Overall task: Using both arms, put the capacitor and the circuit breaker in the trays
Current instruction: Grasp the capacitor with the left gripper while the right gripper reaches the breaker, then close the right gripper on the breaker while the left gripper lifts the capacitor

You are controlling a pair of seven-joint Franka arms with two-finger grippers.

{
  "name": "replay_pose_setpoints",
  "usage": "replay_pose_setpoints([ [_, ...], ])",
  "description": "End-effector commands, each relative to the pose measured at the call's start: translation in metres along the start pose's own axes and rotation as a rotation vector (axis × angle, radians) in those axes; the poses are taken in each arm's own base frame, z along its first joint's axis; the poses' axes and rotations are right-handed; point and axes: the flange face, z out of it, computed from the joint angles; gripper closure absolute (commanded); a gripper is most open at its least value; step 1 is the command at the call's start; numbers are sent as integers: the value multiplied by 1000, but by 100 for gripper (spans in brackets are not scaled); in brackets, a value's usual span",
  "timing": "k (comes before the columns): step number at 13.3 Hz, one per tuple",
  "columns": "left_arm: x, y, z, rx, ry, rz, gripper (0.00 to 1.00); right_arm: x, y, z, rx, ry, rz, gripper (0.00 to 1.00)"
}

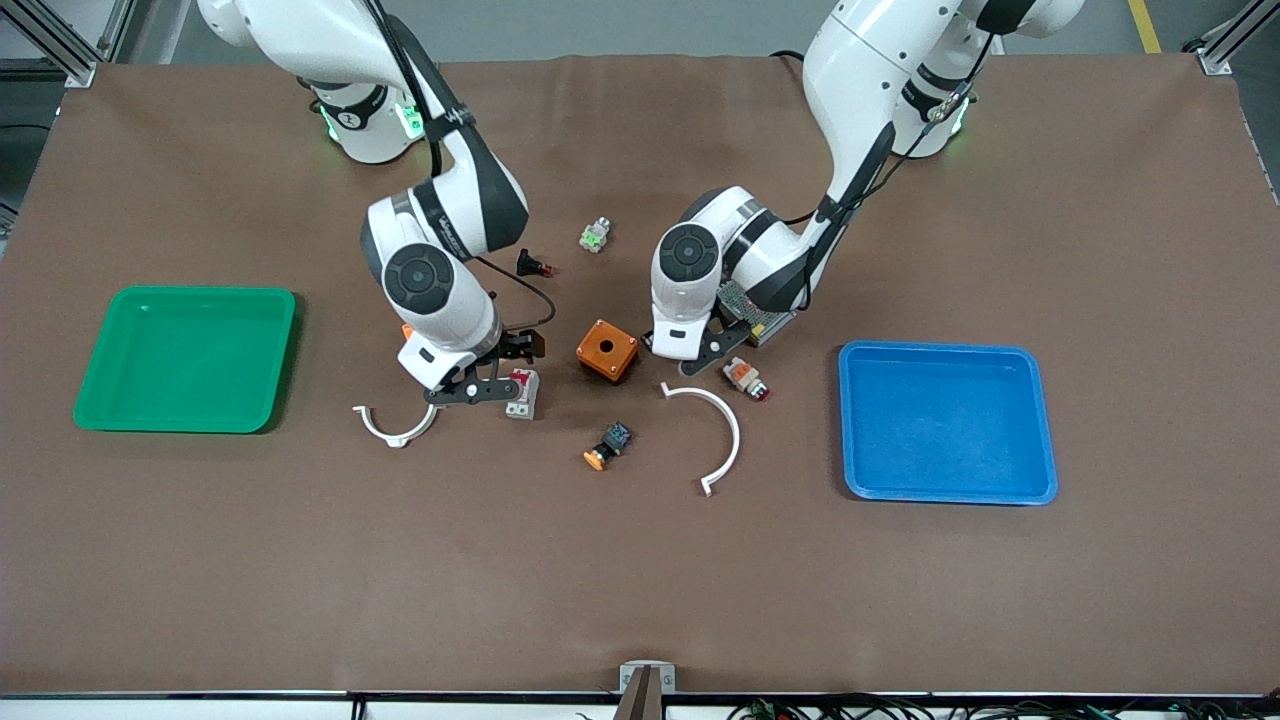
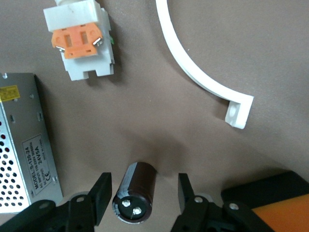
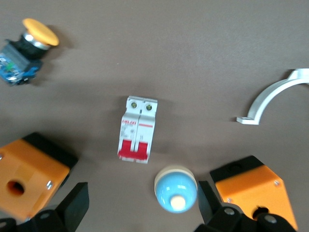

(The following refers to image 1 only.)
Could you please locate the small white curved clamp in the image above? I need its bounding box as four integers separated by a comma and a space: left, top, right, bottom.
352, 401, 441, 449

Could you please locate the metal mesh power supply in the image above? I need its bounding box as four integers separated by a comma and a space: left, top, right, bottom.
716, 280, 799, 349

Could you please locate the grey metal edge bracket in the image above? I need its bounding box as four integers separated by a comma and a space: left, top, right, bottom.
613, 660, 678, 720

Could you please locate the large white curved clamp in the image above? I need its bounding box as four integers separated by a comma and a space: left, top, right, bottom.
660, 382, 743, 498

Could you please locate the blue plastic tray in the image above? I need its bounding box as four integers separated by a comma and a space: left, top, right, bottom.
838, 340, 1059, 506

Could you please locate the green plastic tray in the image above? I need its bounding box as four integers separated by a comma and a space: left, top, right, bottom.
73, 286, 298, 435

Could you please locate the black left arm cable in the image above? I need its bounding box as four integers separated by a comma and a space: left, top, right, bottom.
775, 20, 1006, 226

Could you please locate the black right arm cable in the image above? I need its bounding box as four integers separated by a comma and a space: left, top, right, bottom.
365, 0, 558, 331

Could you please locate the red indicator lamp orange body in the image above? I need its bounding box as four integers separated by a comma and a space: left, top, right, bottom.
722, 356, 772, 404

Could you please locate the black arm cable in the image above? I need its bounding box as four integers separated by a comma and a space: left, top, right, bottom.
775, 20, 1006, 226
365, 0, 558, 331

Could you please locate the white circuit breaker red switch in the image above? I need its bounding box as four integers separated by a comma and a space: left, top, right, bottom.
504, 367, 542, 421

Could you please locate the brown table mat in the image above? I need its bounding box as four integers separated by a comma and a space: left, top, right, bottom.
0, 53, 1280, 698

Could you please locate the black cable bundle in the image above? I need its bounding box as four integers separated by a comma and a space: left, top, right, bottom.
728, 695, 1280, 720

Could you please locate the black push button orange head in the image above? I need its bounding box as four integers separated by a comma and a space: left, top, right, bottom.
583, 421, 634, 472

